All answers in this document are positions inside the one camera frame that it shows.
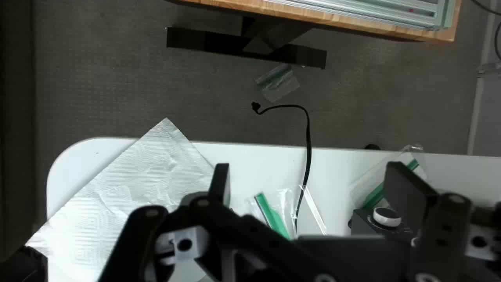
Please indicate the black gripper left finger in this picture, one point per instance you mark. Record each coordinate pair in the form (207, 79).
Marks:
(141, 230)

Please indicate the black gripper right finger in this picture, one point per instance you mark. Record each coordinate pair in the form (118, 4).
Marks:
(444, 230)

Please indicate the white cloth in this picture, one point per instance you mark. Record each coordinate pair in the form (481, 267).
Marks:
(131, 183)

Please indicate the small clear plastic bag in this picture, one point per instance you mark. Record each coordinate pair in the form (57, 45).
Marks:
(276, 84)

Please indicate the black table leg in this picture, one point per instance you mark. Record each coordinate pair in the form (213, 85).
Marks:
(209, 40)

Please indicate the wooden table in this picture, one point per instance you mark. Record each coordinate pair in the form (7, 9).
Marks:
(334, 21)

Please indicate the aluminium extrusion frame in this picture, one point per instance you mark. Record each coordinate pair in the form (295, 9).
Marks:
(376, 9)

